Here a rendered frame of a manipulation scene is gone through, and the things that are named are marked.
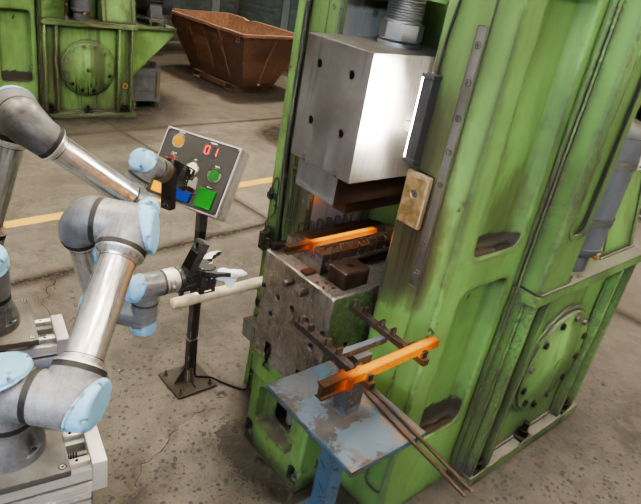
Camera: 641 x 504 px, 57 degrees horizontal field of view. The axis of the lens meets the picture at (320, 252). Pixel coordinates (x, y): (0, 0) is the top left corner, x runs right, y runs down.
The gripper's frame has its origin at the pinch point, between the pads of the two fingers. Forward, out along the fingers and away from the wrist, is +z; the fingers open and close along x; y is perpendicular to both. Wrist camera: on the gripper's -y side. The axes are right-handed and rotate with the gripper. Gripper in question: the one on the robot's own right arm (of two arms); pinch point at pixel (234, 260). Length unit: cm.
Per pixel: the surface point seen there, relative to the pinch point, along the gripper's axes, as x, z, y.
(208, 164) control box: -50, 19, -12
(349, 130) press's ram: 9, 31, -43
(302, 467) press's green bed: 21, 27, 86
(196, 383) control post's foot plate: -54, 25, 99
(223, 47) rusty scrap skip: -579, 358, 42
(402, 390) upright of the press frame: 43, 45, 39
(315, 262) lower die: 4.5, 30.7, 5.0
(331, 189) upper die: 5.7, 30.6, -22.7
